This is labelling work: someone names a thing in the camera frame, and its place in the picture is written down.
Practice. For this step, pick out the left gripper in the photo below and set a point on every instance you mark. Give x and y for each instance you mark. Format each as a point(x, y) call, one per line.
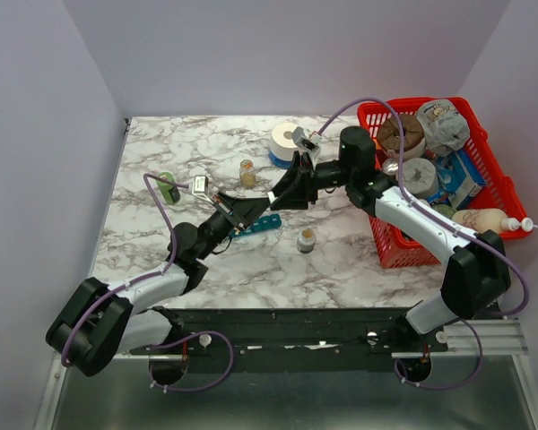
point(252, 208)

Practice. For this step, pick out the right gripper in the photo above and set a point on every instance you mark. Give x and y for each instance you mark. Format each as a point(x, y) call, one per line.
point(299, 188)

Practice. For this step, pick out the teal weekly pill organizer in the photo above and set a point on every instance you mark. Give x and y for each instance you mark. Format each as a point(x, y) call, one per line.
point(264, 223)

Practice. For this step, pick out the white bottle cap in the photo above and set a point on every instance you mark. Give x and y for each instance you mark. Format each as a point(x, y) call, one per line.
point(271, 197)

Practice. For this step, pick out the white pill bottle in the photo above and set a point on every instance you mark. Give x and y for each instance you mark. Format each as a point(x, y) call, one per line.
point(306, 240)

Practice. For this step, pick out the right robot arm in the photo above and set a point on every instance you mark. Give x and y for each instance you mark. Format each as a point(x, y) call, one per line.
point(476, 266)

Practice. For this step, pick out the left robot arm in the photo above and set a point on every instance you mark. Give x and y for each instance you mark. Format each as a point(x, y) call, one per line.
point(143, 286)

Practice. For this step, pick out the blue tape roll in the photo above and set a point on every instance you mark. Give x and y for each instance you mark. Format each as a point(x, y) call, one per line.
point(280, 163)

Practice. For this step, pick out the amber glass pill jar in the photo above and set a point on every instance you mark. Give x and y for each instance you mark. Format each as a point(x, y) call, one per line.
point(247, 174)

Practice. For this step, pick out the white toilet paper roll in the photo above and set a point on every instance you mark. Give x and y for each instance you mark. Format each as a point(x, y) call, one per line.
point(281, 145)

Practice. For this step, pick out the green pill bottle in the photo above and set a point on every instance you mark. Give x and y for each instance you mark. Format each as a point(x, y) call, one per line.
point(169, 190)

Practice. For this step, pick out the silver can top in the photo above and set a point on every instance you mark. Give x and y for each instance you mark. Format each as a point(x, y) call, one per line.
point(390, 167)

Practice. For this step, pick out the brown paper roll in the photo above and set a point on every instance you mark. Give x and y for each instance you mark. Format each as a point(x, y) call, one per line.
point(388, 137)

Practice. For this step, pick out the red plastic basket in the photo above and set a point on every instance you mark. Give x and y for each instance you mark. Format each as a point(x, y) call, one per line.
point(397, 250)

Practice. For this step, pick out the grey paper roll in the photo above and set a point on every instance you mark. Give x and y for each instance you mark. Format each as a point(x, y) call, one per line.
point(420, 177)

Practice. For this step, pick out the green round object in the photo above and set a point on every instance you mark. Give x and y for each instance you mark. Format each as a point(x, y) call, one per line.
point(445, 210)

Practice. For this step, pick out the grey crumpled printed bag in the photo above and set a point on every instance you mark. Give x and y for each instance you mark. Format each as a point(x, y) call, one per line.
point(445, 129)

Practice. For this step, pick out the blue cardboard box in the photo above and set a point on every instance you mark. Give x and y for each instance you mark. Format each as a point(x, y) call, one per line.
point(459, 178)

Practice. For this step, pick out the cream squeeze bottle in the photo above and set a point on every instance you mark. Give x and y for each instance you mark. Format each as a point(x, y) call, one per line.
point(482, 220)

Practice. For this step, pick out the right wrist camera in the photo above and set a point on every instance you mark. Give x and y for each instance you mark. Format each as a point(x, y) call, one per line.
point(307, 142)

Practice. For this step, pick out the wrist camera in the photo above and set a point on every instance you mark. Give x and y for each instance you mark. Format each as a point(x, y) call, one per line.
point(307, 142)
point(200, 186)

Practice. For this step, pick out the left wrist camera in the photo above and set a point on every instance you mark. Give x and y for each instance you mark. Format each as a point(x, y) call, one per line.
point(200, 186)

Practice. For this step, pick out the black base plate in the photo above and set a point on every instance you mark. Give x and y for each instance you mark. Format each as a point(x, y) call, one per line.
point(224, 353)

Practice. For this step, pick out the aluminium rail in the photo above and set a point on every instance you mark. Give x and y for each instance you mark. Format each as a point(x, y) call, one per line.
point(154, 332)

